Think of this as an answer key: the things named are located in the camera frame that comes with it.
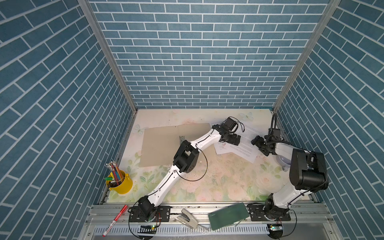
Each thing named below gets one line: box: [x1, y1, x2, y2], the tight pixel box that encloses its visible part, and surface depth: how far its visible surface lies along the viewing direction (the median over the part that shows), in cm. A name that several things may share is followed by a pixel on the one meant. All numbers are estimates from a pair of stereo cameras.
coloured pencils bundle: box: [106, 161, 124, 186], surface depth 75 cm
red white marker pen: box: [102, 205, 128, 237], surface depth 72 cm
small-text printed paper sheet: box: [214, 141, 239, 155], surface depth 101 cm
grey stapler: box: [177, 208, 199, 229], surface depth 72 cm
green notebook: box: [208, 202, 250, 231], surface depth 74 cm
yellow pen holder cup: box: [106, 170, 133, 195], surface depth 77 cm
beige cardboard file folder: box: [139, 123, 217, 168], surface depth 108 cm
